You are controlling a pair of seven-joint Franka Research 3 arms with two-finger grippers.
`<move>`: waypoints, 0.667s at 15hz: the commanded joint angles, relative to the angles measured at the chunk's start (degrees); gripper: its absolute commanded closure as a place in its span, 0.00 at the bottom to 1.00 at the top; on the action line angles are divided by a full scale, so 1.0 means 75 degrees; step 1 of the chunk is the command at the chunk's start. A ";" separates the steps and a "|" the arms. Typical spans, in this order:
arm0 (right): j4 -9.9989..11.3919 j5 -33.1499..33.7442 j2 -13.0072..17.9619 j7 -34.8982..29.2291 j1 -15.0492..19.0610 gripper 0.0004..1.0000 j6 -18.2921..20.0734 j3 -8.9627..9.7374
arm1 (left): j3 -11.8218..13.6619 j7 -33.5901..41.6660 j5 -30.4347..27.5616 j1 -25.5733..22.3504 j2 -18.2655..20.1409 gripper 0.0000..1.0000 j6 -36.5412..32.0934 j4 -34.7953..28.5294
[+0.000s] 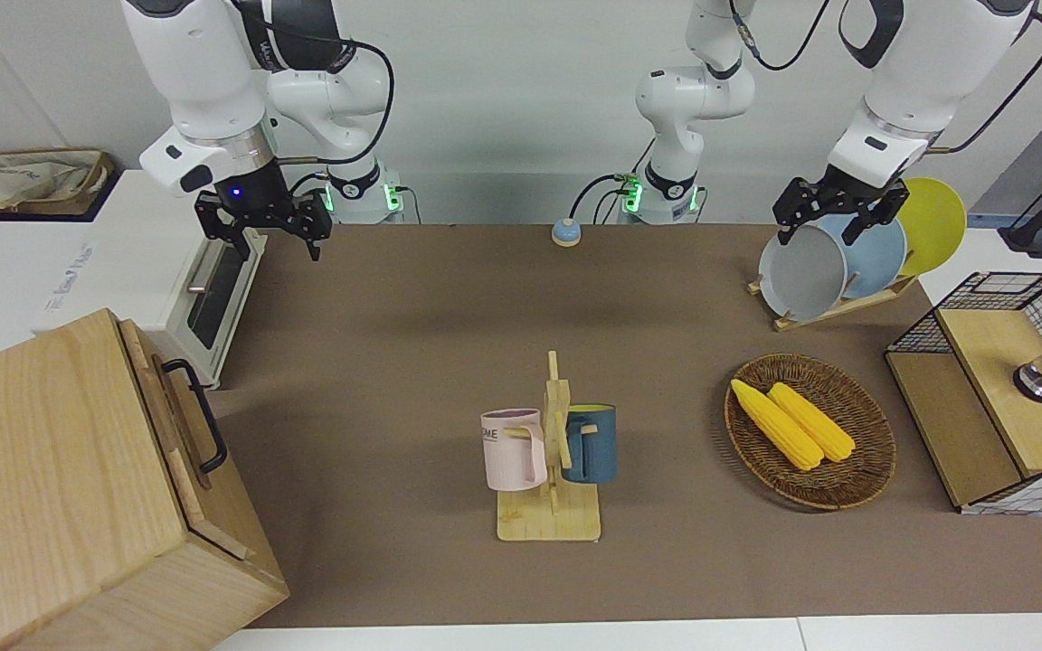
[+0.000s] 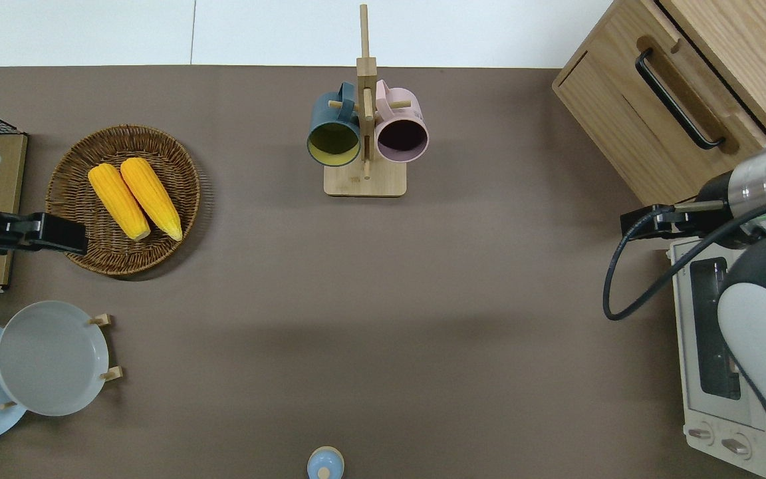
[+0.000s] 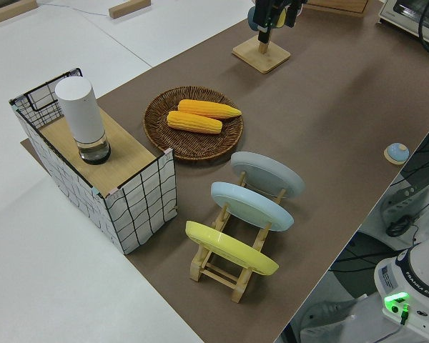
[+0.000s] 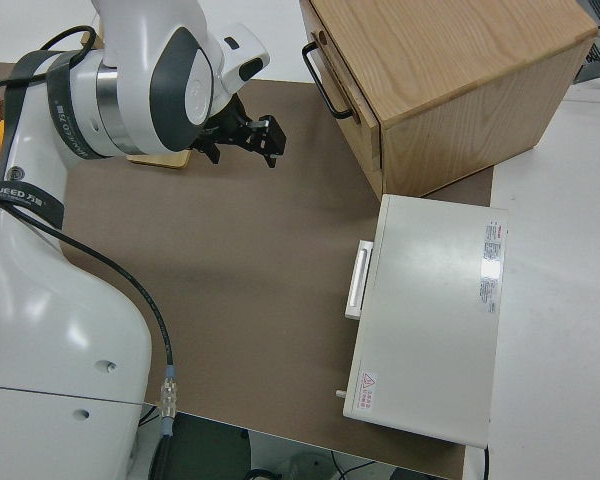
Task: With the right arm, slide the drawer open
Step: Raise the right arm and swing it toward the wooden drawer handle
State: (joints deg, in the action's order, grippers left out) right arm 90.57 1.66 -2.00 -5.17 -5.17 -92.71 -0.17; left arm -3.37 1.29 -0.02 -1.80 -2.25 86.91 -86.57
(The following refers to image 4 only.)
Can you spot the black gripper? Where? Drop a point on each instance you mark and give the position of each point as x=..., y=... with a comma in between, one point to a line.
x=230, y=127

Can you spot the light wooden drawer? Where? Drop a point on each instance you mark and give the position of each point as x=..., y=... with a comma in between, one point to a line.
x=348, y=85

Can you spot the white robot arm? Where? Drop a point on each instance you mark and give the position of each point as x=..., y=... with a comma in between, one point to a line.
x=55, y=300

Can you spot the brown table mat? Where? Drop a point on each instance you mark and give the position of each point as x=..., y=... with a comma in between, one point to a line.
x=230, y=250

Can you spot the light wooden cabinet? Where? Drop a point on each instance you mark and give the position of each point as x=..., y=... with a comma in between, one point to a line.
x=455, y=60

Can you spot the white toaster oven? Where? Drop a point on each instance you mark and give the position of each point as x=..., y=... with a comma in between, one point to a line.
x=430, y=300

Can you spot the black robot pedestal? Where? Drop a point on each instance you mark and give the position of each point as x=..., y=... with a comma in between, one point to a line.
x=205, y=450

